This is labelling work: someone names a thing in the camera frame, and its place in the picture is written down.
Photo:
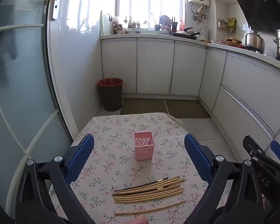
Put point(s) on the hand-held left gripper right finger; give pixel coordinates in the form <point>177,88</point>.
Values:
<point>197,158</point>

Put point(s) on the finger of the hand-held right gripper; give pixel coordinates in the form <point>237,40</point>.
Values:
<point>253,145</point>
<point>279,151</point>

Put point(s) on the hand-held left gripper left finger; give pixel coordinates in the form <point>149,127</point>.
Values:
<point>80,159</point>

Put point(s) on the pink perforated plastic basket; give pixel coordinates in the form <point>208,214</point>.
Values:
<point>143,147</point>

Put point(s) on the bunch of bamboo chopsticks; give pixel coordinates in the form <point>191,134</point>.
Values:
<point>149,194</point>

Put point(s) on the dark brown chopstick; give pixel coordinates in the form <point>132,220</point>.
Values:
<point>140,185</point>
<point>135,191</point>

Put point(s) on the pale bamboo chopstick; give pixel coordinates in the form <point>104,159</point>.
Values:
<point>154,209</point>

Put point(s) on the person's left hand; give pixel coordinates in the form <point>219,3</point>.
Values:
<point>138,220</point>

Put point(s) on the white cabinet drawer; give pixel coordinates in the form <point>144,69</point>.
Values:
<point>240,121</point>
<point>254,84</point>

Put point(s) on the floral tablecloth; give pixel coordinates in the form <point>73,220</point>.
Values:
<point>112,130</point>

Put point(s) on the brown floor mat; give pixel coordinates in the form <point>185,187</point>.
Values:
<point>143,106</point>
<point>186,109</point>

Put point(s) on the brown wicker trash bin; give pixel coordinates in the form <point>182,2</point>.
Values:
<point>112,98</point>

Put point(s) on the white cabinet door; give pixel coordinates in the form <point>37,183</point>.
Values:
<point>211,79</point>
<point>155,66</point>
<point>119,66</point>
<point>187,70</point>

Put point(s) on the red bin liner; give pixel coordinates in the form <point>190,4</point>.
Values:
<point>110,82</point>

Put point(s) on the frosted glass door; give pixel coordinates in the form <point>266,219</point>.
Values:
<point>18,86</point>

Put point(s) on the steel kettle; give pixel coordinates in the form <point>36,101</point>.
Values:
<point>254,42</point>

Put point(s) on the basket with food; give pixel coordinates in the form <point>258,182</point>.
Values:
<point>233,40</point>

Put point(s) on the white jug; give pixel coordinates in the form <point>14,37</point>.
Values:
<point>204,33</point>

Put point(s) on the yellow packet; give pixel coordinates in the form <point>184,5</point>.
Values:
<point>232,24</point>

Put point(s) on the black frying pan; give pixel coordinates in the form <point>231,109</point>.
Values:
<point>185,35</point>

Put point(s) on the red bottle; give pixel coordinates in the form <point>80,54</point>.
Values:
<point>182,25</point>

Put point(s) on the black pot with stick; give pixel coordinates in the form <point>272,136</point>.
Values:
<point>156,26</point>

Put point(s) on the white cutting board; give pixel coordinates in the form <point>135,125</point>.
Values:
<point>104,23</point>

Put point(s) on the steel basin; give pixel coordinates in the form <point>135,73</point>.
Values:
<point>133,30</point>

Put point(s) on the dark range hood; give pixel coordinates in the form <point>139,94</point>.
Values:
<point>259,4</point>

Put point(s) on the grey cloth bundle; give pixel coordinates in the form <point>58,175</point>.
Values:
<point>165,19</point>

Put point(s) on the kitchen window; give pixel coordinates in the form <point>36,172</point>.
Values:
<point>140,0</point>

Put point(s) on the small wall rack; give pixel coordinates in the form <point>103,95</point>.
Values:
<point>222,24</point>

